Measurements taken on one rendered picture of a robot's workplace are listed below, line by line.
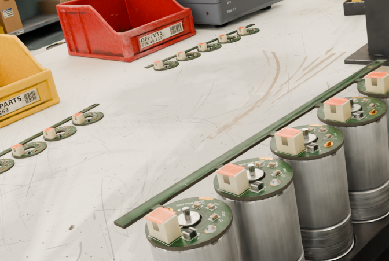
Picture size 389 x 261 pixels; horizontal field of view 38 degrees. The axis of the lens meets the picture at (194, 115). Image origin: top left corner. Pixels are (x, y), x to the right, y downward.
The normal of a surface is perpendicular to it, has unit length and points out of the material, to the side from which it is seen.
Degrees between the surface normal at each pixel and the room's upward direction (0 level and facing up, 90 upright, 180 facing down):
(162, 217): 0
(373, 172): 90
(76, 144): 0
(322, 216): 90
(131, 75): 0
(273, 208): 90
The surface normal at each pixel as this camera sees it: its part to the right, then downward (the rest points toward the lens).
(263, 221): 0.02, 0.37
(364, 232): -0.18, -0.92
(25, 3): 0.78, 0.08
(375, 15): -0.63, 0.39
